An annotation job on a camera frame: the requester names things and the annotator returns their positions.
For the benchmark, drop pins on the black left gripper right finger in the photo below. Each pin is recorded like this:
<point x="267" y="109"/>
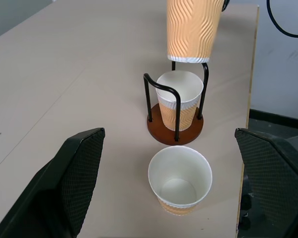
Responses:
<point x="268" y="178"/>

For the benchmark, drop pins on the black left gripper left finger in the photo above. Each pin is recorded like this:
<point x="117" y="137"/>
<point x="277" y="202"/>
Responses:
<point x="52" y="188"/>

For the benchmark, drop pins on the tan ripple paper cup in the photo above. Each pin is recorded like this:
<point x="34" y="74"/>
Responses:
<point x="179" y="99"/>
<point x="180" y="178"/>
<point x="191" y="29"/>

